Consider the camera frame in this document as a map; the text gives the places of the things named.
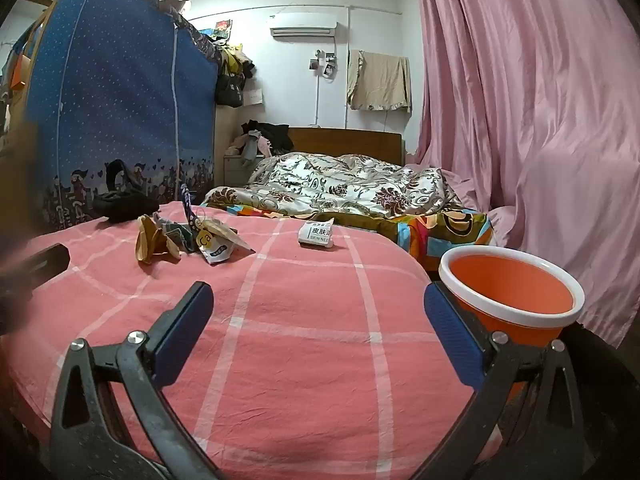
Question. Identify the beige hanging towel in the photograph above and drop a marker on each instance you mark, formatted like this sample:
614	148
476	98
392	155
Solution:
380	80

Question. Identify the pink grey clothes pile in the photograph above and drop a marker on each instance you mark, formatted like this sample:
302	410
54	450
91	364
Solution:
247	150

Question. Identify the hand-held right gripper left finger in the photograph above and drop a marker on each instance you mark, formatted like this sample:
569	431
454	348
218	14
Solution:
182	330

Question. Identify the white air conditioner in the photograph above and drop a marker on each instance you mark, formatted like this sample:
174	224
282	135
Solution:
303	30

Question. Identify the pink curtain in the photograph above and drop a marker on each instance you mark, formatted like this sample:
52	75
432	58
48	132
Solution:
525	110

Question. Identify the white snack wrapper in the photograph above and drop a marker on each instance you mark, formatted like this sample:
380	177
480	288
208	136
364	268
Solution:
215	245

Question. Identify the blue fabric wardrobe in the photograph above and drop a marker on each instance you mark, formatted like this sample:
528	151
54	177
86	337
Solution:
115	85

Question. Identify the white wall conduit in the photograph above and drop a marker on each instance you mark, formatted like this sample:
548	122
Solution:
317	105

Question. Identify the orange bucket with white rim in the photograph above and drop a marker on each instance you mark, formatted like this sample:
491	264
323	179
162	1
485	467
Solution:
510	285

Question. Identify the wooden bed headboard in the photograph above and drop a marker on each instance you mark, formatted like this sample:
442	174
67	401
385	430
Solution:
345	142

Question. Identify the yellow hanging clothes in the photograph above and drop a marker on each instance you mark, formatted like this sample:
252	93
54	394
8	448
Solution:
237	60

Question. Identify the beige nightstand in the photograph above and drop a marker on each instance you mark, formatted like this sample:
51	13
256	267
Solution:
235	172

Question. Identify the blue patterned wrapper strip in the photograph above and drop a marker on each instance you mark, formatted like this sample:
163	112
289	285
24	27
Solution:
190	207

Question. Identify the white wipe packet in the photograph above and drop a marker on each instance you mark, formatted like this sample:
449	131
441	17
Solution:
315	234

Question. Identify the pink checked sheet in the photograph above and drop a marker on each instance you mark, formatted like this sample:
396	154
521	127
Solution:
300	335

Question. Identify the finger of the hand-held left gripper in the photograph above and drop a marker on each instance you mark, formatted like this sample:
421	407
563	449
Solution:
47	258

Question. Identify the black clothes pile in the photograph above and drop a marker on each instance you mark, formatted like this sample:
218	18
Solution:
272	135

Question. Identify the black hanging bag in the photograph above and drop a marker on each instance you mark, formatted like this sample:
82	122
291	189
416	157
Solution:
230	91

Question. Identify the grey green packet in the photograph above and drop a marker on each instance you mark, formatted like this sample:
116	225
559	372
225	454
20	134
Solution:
175	235

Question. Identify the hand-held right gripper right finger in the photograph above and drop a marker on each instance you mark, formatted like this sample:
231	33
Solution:
455	335

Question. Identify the wall photo cluster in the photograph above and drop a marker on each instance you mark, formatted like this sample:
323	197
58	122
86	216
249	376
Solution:
324	66

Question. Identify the colourful wall poster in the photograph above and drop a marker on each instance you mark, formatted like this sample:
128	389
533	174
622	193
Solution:
224	29

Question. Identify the floral white brown quilt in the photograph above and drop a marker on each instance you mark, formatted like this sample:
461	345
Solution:
325	185

